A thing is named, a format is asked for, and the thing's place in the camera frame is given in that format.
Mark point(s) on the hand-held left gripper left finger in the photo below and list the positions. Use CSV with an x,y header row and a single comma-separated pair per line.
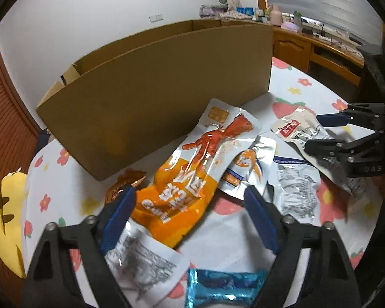
x,y
118,218

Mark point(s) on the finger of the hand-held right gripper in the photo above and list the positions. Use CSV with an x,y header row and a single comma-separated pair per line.
x,y
332,119
324,150

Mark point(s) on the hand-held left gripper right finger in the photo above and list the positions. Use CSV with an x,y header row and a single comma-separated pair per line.
x,y
260,218

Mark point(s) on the white red-label snack packet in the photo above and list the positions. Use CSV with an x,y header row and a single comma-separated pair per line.
x,y
295,128

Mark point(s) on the clear silver blue-edged snack packet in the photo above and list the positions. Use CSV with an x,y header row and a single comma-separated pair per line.
x,y
295,186

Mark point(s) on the small silver orange snack packet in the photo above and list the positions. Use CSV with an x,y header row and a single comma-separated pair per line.
x,y
243,166

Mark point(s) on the large orange snack packet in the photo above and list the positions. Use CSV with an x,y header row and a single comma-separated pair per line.
x,y
186,183

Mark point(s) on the brown cardboard box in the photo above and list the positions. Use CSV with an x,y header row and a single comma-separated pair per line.
x,y
163,96

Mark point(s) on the copper foil candy wrapper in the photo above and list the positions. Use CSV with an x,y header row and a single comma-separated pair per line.
x,y
122,182

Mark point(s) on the white flower-print bedsheet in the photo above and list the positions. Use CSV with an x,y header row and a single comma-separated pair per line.
x,y
231,256

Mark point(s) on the white grey-print snack packet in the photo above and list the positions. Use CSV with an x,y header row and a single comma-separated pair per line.
x,y
147,263

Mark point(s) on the blue foil snack packet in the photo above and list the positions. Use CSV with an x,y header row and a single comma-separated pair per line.
x,y
218,283

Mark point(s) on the wooden desk with cabinets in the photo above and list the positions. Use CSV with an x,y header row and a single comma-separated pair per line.
x,y
292,48

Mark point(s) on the lilac tissue box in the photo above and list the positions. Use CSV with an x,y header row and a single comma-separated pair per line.
x,y
290,26

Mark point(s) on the green-capped bottle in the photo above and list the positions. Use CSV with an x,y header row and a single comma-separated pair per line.
x,y
299,19

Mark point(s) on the yellow plush toy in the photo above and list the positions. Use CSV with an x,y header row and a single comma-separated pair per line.
x,y
9,231

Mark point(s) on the pink bottle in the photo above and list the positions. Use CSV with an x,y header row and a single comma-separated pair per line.
x,y
276,15

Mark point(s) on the blue box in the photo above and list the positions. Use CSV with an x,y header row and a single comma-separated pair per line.
x,y
244,10

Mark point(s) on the red-brown slatted wardrobe door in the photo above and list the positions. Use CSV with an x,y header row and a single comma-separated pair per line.
x,y
9,128

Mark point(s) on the folded floral cloth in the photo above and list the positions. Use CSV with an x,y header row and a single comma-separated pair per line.
x,y
234,14

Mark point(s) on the folded lilac cloth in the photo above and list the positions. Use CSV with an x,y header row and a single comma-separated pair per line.
x,y
208,10

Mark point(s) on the white wall socket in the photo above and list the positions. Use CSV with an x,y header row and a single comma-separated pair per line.
x,y
156,18

